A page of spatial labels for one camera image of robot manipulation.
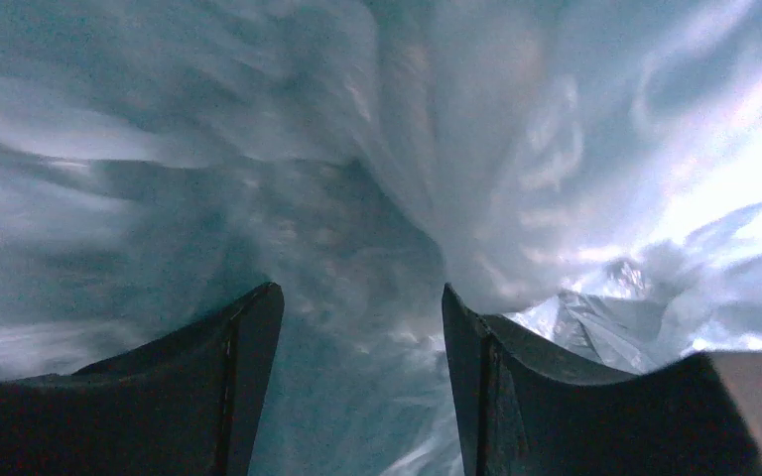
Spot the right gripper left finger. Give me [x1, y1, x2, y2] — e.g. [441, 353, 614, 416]
[0, 283, 284, 475]

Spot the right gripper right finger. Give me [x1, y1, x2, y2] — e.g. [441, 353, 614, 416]
[442, 288, 762, 475]

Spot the light blue plastic bag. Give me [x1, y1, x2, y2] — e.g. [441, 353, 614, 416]
[0, 1, 762, 475]

